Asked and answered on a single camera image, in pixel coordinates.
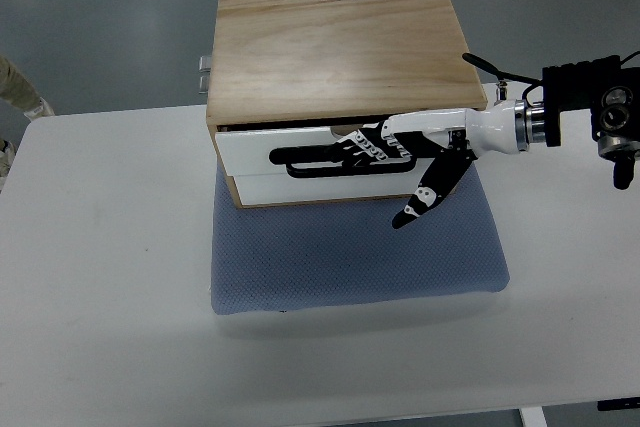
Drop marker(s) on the white sneaker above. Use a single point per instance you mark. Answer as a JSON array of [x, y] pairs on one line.
[[40, 110]]

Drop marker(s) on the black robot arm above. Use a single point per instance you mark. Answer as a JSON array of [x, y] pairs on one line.
[[605, 87]]

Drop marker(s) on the person's leg beige trousers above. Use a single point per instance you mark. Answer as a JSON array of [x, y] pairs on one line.
[[16, 89]]

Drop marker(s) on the white table leg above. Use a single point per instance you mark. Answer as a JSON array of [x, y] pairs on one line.
[[533, 417]]

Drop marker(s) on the black drawer handle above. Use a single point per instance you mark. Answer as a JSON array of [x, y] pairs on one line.
[[325, 161]]

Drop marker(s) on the metal clamp behind cabinet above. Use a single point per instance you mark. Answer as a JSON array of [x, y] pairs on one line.
[[204, 69]]

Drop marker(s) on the black bracket under table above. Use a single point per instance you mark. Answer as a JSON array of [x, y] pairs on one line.
[[618, 404]]

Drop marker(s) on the wooden drawer cabinet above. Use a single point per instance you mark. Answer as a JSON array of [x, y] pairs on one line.
[[334, 63]]

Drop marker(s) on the blue-grey foam mat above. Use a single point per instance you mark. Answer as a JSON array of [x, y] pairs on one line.
[[279, 259]]

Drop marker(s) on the white drawer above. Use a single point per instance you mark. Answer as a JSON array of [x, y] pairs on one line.
[[247, 152], [280, 188]]

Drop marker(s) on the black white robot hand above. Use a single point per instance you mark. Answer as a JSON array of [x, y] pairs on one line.
[[452, 139]]

